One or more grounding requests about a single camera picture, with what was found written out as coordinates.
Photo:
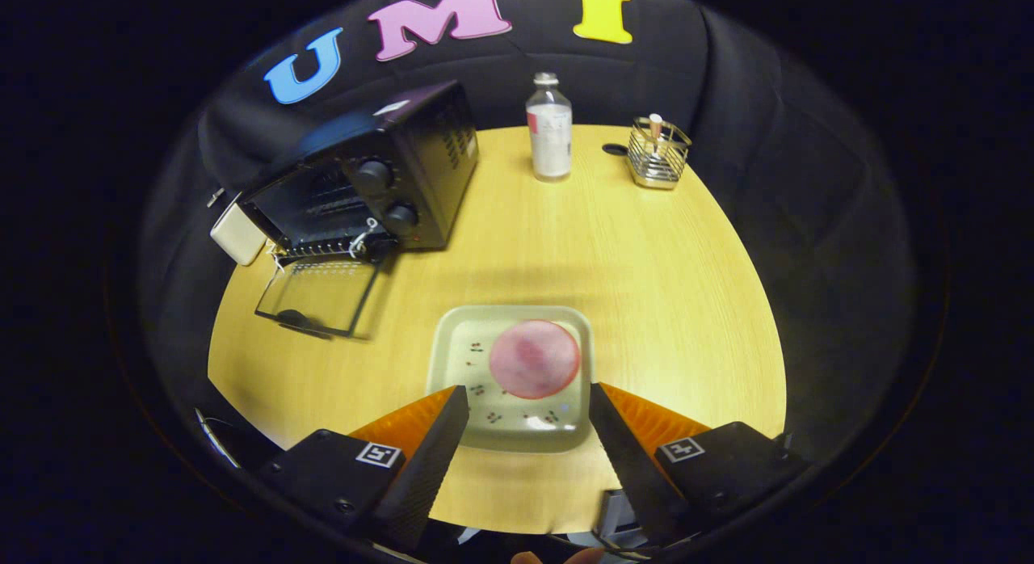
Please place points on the white bread toaster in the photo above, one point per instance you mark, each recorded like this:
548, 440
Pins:
238, 234

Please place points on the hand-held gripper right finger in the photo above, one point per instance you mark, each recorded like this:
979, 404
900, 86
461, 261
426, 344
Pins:
626, 459

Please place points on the black toaster oven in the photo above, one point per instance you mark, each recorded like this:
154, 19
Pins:
424, 168

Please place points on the black table grommet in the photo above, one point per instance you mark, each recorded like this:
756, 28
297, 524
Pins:
615, 149

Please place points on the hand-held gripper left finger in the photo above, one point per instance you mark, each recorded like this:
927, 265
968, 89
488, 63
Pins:
432, 467

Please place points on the cream square plate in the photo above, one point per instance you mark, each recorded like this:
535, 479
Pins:
460, 362

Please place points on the silver cloth clip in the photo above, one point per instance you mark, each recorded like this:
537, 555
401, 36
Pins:
215, 198

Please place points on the pink round meat slice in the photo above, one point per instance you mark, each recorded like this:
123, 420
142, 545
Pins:
533, 358

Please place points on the clear bottle with red label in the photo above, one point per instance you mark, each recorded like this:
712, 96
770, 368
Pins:
551, 144

